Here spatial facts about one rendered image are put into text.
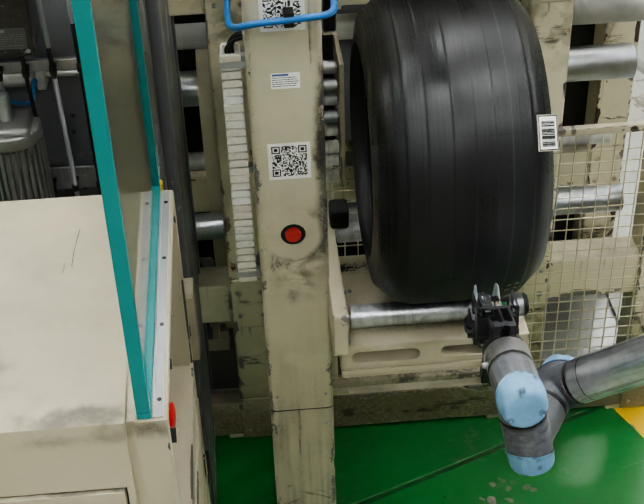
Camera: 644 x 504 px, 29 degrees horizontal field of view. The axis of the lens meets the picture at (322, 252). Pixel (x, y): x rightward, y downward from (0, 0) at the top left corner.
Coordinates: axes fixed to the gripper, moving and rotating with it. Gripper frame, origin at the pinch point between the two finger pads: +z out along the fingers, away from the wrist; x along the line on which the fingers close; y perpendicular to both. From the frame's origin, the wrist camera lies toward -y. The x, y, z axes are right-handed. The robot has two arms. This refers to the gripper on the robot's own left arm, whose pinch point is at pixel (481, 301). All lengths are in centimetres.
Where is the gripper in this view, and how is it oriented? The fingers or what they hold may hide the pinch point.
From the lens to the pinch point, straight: 223.4
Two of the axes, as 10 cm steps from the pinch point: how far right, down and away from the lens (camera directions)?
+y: -0.4, -8.7, -4.8
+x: -10.0, 0.7, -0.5
